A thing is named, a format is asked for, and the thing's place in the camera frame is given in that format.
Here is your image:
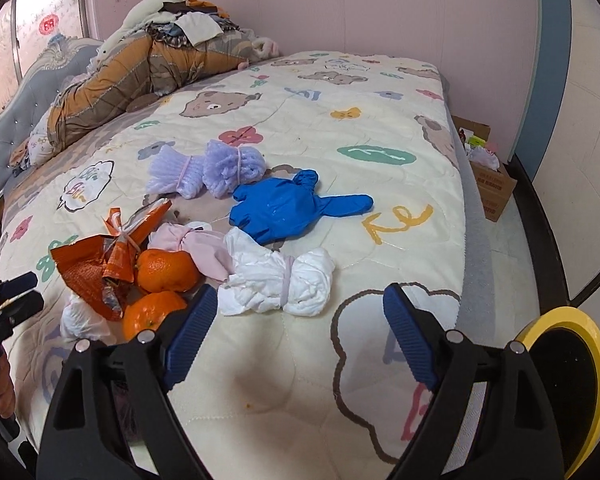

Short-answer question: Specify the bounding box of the bear printed blanket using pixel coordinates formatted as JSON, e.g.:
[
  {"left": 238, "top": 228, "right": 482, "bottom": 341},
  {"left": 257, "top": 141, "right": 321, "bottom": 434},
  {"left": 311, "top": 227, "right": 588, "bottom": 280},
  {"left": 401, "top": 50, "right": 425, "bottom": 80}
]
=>
[{"left": 0, "top": 50, "right": 470, "bottom": 480}]

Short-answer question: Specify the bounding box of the grey tufted headboard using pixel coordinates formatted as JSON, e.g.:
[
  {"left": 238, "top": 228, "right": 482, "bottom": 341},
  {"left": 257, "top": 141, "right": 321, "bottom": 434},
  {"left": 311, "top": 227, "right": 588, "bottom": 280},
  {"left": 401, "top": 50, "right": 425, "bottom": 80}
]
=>
[{"left": 0, "top": 36, "right": 105, "bottom": 198}]

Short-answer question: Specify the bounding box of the pile of clothes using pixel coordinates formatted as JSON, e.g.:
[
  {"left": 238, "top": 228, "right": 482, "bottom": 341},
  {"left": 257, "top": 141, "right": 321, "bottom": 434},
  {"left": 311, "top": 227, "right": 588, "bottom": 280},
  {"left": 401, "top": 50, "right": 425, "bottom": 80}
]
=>
[{"left": 96, "top": 0, "right": 243, "bottom": 63}]

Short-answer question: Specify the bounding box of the white tied plastic bag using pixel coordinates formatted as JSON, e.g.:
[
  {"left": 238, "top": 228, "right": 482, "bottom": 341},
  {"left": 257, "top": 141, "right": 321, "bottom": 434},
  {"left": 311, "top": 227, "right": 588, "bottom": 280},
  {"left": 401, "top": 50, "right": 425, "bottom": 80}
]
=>
[{"left": 217, "top": 227, "right": 337, "bottom": 319}]

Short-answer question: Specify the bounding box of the cardboard box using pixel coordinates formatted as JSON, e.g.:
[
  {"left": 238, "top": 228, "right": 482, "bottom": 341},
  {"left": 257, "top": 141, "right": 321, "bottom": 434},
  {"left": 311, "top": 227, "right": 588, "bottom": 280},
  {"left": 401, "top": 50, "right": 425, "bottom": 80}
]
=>
[{"left": 451, "top": 114, "right": 519, "bottom": 223}]

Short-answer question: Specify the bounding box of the small white crumpled bag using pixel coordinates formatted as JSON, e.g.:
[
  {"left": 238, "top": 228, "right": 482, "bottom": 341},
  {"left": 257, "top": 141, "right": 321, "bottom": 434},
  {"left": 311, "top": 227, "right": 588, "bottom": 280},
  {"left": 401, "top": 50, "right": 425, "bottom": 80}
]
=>
[{"left": 60, "top": 292, "right": 117, "bottom": 347}]

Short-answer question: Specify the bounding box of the pale pink tied cloth bundle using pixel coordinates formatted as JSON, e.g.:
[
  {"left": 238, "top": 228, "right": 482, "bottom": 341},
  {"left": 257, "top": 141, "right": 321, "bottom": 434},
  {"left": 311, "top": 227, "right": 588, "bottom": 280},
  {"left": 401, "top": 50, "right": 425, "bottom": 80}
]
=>
[{"left": 147, "top": 221, "right": 232, "bottom": 282}]

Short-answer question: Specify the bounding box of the blue door frame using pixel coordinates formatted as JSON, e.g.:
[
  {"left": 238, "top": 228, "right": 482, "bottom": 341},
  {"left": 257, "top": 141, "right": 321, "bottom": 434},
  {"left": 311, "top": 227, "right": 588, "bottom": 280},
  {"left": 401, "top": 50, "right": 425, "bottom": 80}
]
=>
[{"left": 509, "top": 0, "right": 572, "bottom": 162}]

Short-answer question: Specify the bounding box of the grey mattress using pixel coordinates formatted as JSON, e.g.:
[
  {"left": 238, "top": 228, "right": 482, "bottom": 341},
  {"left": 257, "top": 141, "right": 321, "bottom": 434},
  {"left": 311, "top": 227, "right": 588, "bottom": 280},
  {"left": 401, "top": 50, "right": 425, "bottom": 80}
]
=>
[{"left": 439, "top": 74, "right": 499, "bottom": 463}]

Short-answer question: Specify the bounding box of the white pink plush toy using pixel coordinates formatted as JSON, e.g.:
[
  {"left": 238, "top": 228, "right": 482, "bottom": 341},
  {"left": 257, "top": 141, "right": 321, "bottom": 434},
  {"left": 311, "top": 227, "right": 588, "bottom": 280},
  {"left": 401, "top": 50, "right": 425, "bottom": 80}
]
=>
[{"left": 239, "top": 35, "right": 284, "bottom": 70}]

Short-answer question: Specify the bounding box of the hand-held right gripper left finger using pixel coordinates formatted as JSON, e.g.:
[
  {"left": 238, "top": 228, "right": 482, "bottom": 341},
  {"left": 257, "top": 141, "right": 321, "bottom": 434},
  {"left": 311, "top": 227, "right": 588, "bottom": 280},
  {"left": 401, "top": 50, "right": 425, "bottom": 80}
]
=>
[{"left": 37, "top": 284, "right": 220, "bottom": 480}]

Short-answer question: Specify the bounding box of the blue rubber glove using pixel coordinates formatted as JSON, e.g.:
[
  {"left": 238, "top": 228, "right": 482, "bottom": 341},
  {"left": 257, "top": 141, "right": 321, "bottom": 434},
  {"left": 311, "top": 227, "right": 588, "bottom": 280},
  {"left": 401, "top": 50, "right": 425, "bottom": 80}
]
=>
[{"left": 228, "top": 169, "right": 375, "bottom": 247}]

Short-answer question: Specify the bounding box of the orange snack wrapper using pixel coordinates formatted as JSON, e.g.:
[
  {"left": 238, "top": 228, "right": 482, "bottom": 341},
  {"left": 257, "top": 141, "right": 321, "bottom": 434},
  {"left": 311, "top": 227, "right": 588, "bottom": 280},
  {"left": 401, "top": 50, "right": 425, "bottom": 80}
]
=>
[{"left": 50, "top": 198, "right": 174, "bottom": 322}]

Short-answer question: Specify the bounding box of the white door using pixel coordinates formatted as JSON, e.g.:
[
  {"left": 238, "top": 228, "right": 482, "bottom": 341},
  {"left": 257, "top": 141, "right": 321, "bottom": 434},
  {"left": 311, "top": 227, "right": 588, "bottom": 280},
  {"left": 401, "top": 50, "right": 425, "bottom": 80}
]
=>
[{"left": 562, "top": 0, "right": 600, "bottom": 307}]

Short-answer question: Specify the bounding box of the orange tangerine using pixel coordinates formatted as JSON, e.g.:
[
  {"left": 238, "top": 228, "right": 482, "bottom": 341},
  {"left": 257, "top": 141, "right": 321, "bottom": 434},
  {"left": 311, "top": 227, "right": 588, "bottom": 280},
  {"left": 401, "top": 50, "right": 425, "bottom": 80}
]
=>
[
  {"left": 122, "top": 290, "right": 189, "bottom": 344},
  {"left": 137, "top": 248, "right": 200, "bottom": 294}
]

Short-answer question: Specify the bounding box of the frosted window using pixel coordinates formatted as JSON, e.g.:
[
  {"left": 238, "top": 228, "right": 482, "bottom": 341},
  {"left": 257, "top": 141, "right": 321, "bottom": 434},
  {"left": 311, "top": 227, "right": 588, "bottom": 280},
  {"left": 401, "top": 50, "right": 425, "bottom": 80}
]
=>
[{"left": 0, "top": 0, "right": 90, "bottom": 128}]

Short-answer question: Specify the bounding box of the blue-purple foam fruit net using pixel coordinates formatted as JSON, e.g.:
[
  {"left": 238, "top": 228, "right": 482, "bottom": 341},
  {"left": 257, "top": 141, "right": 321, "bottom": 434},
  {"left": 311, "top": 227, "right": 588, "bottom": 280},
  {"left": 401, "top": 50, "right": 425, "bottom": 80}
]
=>
[{"left": 202, "top": 140, "right": 267, "bottom": 199}]

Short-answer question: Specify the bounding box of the person's left hand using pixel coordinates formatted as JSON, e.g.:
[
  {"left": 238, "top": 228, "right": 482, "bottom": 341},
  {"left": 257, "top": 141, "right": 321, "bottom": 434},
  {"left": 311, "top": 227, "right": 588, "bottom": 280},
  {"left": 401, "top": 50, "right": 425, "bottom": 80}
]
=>
[{"left": 0, "top": 349, "right": 17, "bottom": 419}]

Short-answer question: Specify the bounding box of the lavender foam fruit net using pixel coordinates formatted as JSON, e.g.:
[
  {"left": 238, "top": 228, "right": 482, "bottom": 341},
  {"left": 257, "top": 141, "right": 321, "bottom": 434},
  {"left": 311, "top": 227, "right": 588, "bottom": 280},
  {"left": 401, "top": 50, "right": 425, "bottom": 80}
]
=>
[{"left": 147, "top": 146, "right": 207, "bottom": 200}]

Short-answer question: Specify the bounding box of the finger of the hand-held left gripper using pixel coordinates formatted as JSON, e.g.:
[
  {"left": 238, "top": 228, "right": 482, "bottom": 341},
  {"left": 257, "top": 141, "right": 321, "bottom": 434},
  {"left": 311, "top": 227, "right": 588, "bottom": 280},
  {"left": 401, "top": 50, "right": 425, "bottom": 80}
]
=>
[
  {"left": 0, "top": 272, "right": 39, "bottom": 307},
  {"left": 0, "top": 292, "right": 46, "bottom": 332}
]

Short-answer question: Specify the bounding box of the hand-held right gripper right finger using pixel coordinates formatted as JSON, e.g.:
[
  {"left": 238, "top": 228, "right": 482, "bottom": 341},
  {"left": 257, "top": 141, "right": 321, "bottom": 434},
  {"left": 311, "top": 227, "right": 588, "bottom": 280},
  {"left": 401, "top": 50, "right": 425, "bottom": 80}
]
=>
[{"left": 382, "top": 282, "right": 566, "bottom": 480}]

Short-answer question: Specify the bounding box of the yellow-rimmed trash bin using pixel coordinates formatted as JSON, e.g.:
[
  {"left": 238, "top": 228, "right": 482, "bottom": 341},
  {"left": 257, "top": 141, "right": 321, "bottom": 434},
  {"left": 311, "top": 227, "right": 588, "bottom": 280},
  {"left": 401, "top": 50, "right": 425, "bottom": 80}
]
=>
[{"left": 521, "top": 306, "right": 600, "bottom": 480}]

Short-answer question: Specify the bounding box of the brown quilted duvet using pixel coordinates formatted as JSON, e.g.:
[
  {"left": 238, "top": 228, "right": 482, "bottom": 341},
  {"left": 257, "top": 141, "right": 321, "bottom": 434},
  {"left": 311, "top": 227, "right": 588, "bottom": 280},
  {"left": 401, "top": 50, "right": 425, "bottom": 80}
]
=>
[{"left": 9, "top": 27, "right": 253, "bottom": 171}]

